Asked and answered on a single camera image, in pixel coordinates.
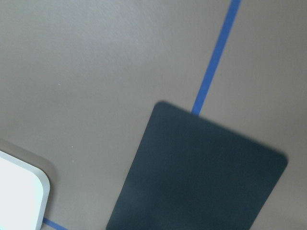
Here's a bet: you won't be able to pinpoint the black mouse pad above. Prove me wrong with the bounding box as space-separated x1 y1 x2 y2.
106 101 288 230

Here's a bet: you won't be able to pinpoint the blue tape grid lines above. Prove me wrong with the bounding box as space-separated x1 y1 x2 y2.
43 0 240 230

